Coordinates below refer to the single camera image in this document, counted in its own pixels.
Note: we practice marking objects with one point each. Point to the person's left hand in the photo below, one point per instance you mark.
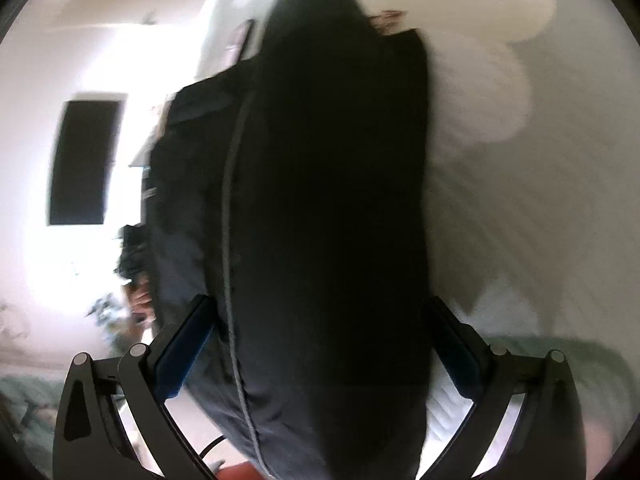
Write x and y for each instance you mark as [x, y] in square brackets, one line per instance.
[141, 302]

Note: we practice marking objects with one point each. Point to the black wall screen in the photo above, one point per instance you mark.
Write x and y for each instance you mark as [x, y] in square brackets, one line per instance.
[85, 160]

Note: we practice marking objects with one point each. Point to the green floral bedsheet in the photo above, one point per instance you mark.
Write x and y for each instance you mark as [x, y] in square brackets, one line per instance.
[500, 210]

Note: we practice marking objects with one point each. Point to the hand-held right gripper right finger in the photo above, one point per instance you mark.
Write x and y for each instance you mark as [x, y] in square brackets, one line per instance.
[457, 355]

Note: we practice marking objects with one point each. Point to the black pants with white stripe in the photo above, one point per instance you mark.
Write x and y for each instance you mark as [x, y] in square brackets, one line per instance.
[325, 210]

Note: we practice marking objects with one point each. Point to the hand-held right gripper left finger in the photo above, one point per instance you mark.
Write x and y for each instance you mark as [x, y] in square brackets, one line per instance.
[187, 345]

